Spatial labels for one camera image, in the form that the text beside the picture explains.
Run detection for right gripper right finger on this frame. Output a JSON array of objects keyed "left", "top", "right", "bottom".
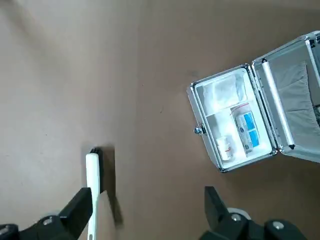
[{"left": 199, "top": 185, "right": 309, "bottom": 240}]

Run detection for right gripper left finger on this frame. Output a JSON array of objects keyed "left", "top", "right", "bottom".
[{"left": 0, "top": 187, "right": 94, "bottom": 240}]

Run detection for white hand brush dark bristles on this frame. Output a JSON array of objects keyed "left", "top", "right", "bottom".
[{"left": 85, "top": 147, "right": 105, "bottom": 240}]

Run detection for small white medicine bottle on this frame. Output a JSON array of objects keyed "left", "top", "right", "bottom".
[{"left": 216, "top": 135, "right": 235, "bottom": 161}]

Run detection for blue white medicine box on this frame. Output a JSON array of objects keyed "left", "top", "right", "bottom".
[{"left": 234, "top": 111, "right": 261, "bottom": 154}]

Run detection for clear plastic bag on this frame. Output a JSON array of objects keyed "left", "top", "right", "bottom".
[{"left": 202, "top": 74, "right": 248, "bottom": 112}]

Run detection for open aluminium case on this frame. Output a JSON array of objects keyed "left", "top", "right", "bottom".
[{"left": 187, "top": 30, "right": 320, "bottom": 174}]

